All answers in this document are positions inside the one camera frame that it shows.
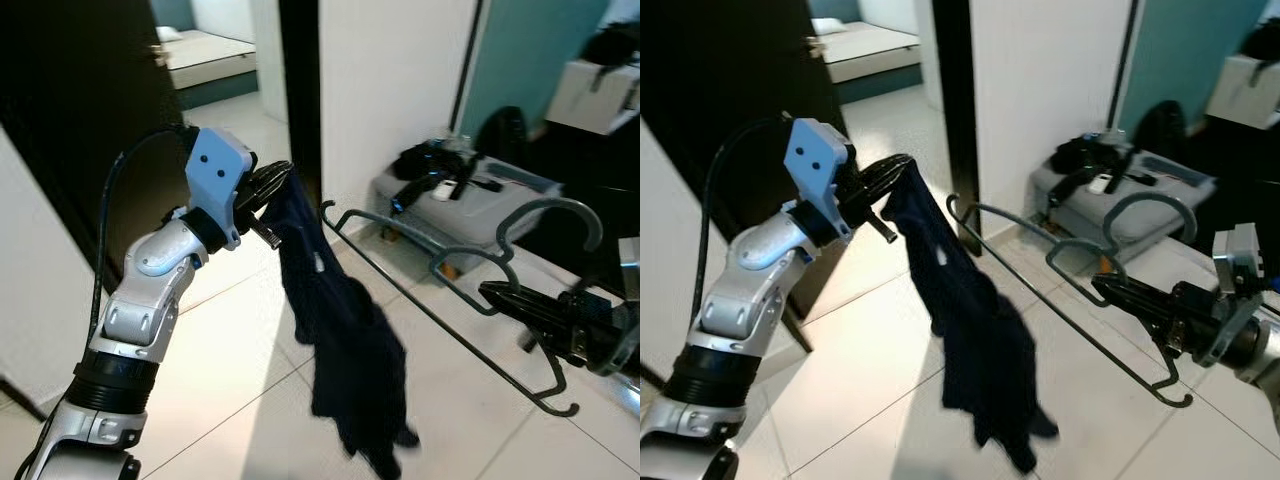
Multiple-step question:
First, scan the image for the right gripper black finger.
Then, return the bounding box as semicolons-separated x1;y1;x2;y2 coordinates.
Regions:
518;318;561;351
1130;305;1176;346
478;284;566;326
1090;274;1181;316

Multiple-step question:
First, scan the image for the dark grey hanger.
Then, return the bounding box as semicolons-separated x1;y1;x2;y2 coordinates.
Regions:
320;195;606;419
945;190;1199;409

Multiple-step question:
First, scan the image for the navy blue garment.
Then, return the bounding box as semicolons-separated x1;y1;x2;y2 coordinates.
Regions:
880;160;1061;474
262;172;421;479

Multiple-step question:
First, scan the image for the grey footstool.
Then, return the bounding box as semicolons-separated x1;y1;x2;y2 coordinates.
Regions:
1030;150;1216;266
372;155;566;286

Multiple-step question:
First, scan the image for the bed with grey mattress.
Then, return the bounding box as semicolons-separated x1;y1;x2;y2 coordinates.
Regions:
150;25;259;111
808;15;923;101

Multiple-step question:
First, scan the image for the dark carpet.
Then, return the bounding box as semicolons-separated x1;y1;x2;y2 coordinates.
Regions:
520;110;641;291
1175;105;1280;261

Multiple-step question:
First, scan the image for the black backpack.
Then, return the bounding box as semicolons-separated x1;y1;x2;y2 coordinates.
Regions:
1133;100;1186;156
475;105;531;166

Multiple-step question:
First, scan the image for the black door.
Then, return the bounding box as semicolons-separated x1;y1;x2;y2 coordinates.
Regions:
640;0;846;321
0;0;191;291

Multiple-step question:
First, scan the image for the white shelf unit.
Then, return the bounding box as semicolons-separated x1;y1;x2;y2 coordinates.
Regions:
545;55;641;136
1205;55;1280;131

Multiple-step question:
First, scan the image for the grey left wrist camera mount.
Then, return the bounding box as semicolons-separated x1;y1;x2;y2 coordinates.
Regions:
185;127;256;251
783;118;856;236

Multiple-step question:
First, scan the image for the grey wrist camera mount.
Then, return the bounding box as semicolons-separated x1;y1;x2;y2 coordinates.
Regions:
185;127;256;251
783;118;856;236
1195;222;1276;369
598;235;641;376

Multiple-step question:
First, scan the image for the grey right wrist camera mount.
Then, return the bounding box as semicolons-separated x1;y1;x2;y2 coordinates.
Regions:
1195;222;1276;369
598;235;641;376

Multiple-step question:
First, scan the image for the black door frame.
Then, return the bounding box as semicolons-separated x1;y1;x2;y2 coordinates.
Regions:
930;0;981;201
278;0;323;206

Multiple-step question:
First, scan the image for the black strap bundle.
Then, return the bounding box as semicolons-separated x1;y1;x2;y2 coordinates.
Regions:
392;140;506;213
1050;130;1161;206

